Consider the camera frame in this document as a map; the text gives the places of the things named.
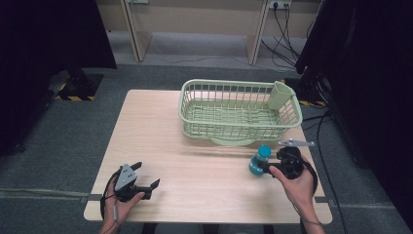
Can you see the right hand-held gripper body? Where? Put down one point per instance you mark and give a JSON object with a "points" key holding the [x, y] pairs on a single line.
{"points": [[290, 162]]}

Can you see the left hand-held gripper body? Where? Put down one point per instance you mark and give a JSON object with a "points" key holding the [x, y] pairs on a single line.
{"points": [[125, 177]]}

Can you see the blue bottle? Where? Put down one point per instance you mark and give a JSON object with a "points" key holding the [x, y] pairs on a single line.
{"points": [[256, 166]]}

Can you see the person's right hand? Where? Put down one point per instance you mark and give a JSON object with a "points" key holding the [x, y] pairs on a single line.
{"points": [[300, 190]]}

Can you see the person's left hand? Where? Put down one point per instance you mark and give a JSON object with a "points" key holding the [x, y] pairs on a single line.
{"points": [[121, 209]]}

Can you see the light green drip tray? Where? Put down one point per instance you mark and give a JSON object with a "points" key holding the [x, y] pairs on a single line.
{"points": [[232, 142]]}

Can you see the light green plastic basket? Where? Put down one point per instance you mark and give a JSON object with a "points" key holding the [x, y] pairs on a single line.
{"points": [[281, 95]]}

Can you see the black stand base hazard tape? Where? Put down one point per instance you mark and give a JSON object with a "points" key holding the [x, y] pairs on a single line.
{"points": [[305, 91], [81, 87]]}

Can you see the dark curtain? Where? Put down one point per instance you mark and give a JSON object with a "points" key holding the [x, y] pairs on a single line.
{"points": [[376, 71], [48, 35]]}

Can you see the white power socket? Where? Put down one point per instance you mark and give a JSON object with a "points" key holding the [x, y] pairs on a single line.
{"points": [[280, 4]]}

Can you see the beige wooden desk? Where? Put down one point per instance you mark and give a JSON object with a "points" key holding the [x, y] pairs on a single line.
{"points": [[195, 16]]}

